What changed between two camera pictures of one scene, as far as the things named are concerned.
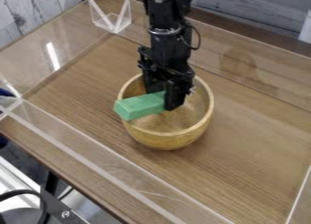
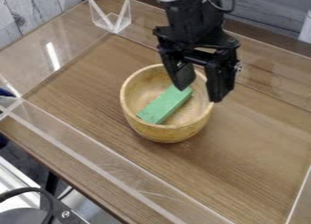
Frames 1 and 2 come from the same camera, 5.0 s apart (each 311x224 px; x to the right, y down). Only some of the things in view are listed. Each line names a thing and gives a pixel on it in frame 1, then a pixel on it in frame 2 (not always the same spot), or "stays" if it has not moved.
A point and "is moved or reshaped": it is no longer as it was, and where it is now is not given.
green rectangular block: x=141 y=106 is moved or reshaped
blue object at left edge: x=6 y=93 stays
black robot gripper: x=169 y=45 -> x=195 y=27
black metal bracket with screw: x=59 y=210 stays
